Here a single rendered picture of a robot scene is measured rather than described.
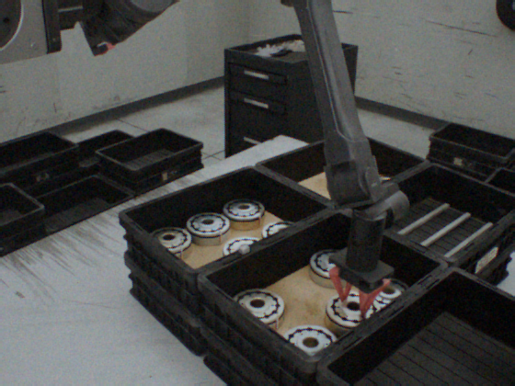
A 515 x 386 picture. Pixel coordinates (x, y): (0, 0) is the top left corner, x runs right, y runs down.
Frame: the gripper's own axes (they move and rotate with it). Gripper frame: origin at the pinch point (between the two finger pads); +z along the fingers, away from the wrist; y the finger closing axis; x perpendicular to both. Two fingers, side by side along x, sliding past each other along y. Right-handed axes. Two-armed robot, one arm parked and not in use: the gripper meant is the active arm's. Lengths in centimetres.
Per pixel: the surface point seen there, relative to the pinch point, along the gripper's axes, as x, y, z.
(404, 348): -3.4, -10.4, 6.1
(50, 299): 36, 61, 21
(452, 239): -44.0, 3.9, 5.4
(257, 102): -110, 152, 23
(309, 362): 19.8, -7.4, -3.4
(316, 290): -3.7, 12.4, 6.2
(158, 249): 20.5, 33.4, -2.8
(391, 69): -309, 209, 44
